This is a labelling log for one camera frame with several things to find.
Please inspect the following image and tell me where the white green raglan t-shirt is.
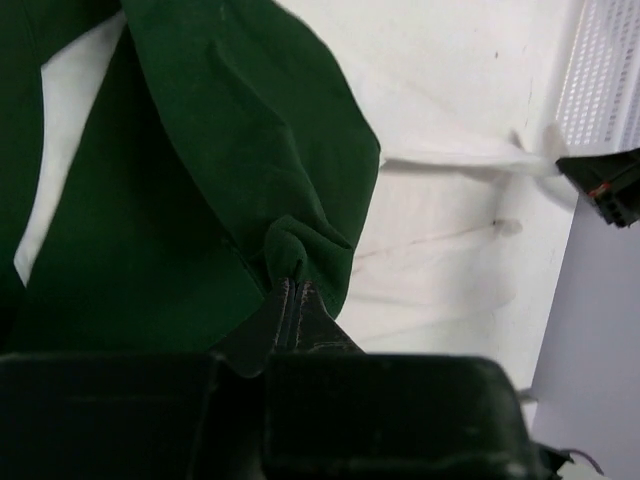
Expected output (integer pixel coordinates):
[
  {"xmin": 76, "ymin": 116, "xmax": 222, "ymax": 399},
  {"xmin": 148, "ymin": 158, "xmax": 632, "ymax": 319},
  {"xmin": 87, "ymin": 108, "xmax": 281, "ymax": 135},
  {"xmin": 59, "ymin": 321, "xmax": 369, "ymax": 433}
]
[{"xmin": 0, "ymin": 0, "xmax": 581, "ymax": 355}]

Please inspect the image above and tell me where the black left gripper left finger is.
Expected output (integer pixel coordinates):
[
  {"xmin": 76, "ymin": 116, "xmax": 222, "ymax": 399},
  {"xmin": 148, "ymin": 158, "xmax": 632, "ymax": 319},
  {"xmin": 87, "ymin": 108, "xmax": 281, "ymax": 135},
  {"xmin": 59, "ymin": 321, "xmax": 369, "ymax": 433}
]
[{"xmin": 1, "ymin": 280, "xmax": 298, "ymax": 479}]

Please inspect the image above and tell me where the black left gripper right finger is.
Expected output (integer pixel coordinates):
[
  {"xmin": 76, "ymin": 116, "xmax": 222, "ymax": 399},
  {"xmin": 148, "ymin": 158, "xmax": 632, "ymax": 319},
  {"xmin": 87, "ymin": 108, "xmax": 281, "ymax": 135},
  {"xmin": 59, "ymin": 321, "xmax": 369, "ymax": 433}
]
[{"xmin": 267, "ymin": 283, "xmax": 543, "ymax": 479}]

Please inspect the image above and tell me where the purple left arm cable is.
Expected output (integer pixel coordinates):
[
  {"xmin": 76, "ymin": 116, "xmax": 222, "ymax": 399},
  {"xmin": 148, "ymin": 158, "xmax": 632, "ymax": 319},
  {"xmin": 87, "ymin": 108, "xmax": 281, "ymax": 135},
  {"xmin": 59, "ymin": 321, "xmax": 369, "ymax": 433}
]
[{"xmin": 569, "ymin": 447, "xmax": 606, "ymax": 476}]

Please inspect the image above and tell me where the white plastic mesh basket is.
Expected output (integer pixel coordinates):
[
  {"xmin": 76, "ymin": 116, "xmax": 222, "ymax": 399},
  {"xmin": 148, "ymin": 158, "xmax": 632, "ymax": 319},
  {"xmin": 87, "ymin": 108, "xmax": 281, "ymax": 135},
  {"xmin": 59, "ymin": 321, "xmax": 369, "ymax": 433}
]
[{"xmin": 557, "ymin": 0, "xmax": 639, "ymax": 155}]

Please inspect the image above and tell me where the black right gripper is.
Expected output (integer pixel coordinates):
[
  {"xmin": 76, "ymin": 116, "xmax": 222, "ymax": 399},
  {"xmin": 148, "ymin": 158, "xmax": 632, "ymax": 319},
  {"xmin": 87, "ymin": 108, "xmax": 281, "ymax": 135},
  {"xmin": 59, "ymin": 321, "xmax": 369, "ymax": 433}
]
[{"xmin": 556, "ymin": 148, "xmax": 640, "ymax": 228}]

